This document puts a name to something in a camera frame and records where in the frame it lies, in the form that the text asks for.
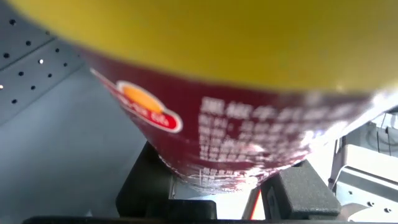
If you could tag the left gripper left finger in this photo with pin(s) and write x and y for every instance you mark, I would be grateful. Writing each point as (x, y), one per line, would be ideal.
(144, 189)

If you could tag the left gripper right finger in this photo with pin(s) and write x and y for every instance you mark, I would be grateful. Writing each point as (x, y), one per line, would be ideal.
(298, 193)

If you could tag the yellow and maroon snack cup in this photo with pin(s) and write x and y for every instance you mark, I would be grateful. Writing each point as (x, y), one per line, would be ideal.
(224, 93)

